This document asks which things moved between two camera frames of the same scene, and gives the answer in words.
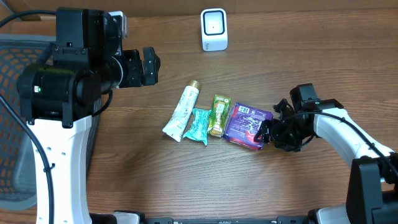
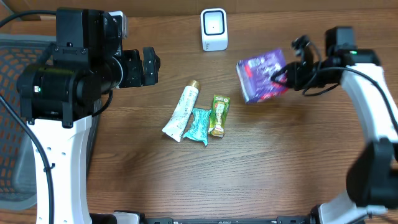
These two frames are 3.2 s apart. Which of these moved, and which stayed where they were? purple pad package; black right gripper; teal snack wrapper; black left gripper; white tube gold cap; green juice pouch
Moved: black right gripper; purple pad package
Stayed: green juice pouch; teal snack wrapper; white tube gold cap; black left gripper
